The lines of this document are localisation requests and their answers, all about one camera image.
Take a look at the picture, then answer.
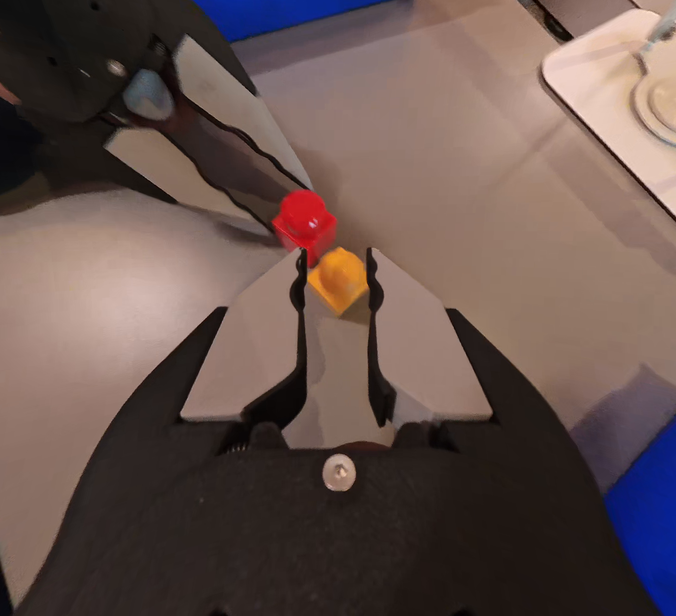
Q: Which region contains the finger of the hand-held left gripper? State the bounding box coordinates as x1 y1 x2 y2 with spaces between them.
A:
172 35 314 194
104 126 278 237

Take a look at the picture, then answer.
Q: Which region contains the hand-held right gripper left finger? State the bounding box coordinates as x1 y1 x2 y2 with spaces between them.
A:
180 248 308 434

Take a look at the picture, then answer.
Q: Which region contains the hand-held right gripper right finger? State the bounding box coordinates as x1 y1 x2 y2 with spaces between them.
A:
366 248 494 428

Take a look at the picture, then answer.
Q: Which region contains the orange single-stud block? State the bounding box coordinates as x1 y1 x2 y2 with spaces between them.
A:
307 247 369 318

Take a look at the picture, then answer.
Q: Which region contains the red single-stud block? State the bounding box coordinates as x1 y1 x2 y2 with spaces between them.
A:
271 189 338 265

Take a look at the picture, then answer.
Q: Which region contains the person's left forearm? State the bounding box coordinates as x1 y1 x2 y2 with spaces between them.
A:
0 98 64 199

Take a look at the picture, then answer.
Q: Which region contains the white document stand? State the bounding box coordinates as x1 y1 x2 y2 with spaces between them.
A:
541 8 676 218

